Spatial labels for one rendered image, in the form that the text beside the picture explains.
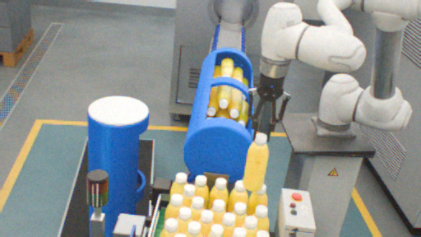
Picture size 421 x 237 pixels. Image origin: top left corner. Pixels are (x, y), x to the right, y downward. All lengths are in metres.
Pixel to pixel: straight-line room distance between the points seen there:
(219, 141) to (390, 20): 0.76
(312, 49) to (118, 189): 1.35
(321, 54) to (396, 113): 0.94
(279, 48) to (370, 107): 0.90
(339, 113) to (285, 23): 0.99
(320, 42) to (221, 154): 0.74
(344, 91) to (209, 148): 0.72
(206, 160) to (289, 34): 0.74
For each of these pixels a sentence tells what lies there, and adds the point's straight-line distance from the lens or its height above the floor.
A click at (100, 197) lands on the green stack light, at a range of 1.49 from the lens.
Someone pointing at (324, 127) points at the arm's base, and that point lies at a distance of 2.34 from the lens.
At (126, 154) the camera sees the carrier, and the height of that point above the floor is 0.87.
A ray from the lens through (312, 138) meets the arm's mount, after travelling 2.30.
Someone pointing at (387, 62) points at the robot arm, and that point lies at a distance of 2.02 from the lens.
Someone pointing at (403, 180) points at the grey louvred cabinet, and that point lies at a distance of 3.65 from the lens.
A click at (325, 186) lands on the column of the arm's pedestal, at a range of 2.43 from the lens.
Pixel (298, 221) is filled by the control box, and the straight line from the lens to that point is 1.65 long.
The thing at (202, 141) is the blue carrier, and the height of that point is 1.15.
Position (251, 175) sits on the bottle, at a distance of 1.62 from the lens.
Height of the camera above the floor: 2.13
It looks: 29 degrees down
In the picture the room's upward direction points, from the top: 7 degrees clockwise
